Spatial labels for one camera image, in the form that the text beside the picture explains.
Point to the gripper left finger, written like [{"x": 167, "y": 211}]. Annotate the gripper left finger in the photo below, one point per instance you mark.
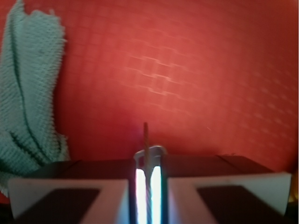
[{"x": 76, "y": 192}]

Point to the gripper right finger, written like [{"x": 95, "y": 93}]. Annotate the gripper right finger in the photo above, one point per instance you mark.
[{"x": 223, "y": 190}]

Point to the red plastic tray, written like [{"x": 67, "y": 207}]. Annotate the red plastic tray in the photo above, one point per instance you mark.
[{"x": 208, "y": 76}]

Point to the silver keys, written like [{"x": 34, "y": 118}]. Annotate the silver keys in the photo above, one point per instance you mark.
[{"x": 149, "y": 181}]

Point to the light blue cloth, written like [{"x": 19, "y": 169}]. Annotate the light blue cloth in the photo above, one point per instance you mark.
[{"x": 30, "y": 60}]

